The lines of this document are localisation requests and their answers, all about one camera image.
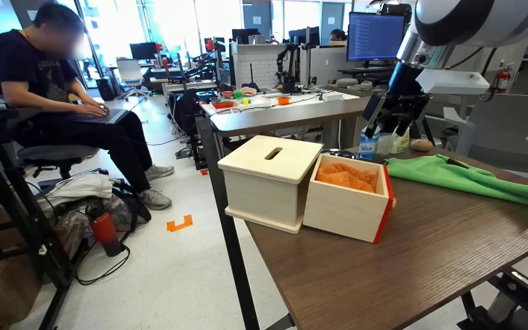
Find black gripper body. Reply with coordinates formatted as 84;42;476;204
362;63;428;138

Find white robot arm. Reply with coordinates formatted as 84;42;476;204
362;0;528;136

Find green cloth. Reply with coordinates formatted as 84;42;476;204
386;154;528;206

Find yellow label bottle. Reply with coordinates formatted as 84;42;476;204
390;134;410;154

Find red water bottle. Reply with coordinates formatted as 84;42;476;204
87;207;122;257

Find black office chair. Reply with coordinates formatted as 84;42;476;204
16;145;96;178

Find grey office chair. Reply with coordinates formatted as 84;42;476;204
456;94;528;174

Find open wooden box orange filling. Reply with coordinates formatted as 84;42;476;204
304;154;395;244

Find seated person dark clothes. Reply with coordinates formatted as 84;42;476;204
0;2;173;209

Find closed wooden box with slot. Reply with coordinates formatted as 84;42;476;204
217;136;322;233

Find computer monitor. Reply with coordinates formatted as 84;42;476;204
346;13;404;63

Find brown round object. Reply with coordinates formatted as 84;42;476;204
410;140;434;152

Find laptop computer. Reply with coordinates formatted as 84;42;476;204
74;107;128;125

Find white cloth bundle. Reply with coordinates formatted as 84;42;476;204
38;173;113;207

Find blue label bottle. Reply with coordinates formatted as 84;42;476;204
359;134;377;160

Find grey desk with clutter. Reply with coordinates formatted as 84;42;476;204
195;90;368;169

